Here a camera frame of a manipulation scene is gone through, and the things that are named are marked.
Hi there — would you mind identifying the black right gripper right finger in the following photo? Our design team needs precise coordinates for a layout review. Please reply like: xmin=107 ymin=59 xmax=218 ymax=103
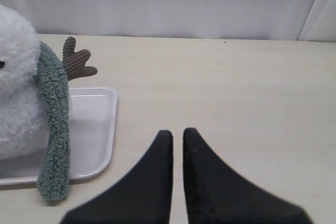
xmin=183 ymin=127 xmax=312 ymax=223

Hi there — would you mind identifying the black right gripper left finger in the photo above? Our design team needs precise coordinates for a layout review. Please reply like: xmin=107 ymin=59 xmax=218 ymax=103
xmin=61 ymin=130 xmax=173 ymax=223

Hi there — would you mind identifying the green fuzzy scarf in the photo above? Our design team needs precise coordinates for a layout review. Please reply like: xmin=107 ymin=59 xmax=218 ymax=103
xmin=36 ymin=41 xmax=70 ymax=201

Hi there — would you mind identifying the white plush snowman toy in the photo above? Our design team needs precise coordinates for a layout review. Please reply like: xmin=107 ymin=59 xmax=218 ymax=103
xmin=0 ymin=3 xmax=98 ymax=161

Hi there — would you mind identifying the white backdrop curtain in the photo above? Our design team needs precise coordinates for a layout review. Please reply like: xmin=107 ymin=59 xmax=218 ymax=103
xmin=1 ymin=0 xmax=335 ymax=41

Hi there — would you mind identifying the white rectangular tray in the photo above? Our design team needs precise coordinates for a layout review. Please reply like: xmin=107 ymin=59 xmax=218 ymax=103
xmin=1 ymin=87 xmax=118 ymax=187

